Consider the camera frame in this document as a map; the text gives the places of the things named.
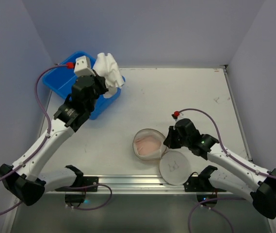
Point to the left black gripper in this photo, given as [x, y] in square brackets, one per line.
[101, 82]

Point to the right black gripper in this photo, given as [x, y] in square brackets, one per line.
[172, 137]

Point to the white bra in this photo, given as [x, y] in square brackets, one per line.
[107, 67]

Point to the round beige mesh laundry bag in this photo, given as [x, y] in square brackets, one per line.
[174, 166]

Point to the pink bra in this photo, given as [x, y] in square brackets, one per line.
[147, 145]

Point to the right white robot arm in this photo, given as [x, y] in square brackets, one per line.
[233, 173]

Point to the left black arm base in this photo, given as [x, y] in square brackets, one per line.
[77, 199]

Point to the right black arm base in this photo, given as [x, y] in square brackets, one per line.
[200, 184]

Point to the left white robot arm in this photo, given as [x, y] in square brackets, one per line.
[24, 178]

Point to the blue plastic bin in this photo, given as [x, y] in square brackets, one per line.
[60, 81]

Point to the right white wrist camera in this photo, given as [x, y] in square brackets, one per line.
[177, 115]

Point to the aluminium mounting rail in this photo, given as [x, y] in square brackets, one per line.
[134, 184]

